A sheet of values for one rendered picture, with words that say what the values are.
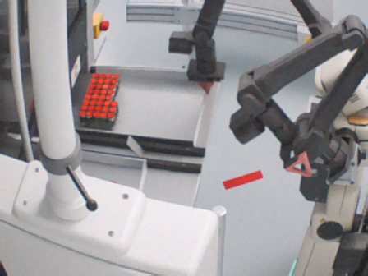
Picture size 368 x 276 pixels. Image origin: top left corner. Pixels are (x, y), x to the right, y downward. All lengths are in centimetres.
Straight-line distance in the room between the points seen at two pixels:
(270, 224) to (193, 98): 95
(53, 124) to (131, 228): 26
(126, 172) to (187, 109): 27
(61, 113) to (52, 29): 19
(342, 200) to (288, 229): 105
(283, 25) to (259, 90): 156
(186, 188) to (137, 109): 31
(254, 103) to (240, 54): 214
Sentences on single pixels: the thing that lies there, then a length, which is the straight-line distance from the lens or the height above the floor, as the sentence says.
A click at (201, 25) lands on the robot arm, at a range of 255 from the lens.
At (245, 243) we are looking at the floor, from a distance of 352.
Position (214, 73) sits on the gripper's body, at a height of 100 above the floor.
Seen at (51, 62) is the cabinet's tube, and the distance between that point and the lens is 135.
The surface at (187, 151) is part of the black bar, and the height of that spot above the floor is 90.
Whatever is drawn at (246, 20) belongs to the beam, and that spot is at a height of 50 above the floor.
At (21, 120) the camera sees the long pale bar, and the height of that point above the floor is 144.
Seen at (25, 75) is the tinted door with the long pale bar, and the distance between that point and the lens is 220.
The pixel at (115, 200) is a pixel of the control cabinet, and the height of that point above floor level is 158.
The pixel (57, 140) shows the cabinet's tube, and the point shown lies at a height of 178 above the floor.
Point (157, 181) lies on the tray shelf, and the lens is 258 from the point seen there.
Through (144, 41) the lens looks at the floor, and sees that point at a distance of 432.
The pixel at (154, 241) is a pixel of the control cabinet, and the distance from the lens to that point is 161.
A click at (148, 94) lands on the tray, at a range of 279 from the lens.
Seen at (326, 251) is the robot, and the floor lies 28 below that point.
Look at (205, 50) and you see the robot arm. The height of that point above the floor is 109.
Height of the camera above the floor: 284
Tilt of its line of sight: 47 degrees down
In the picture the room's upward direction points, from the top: 3 degrees counter-clockwise
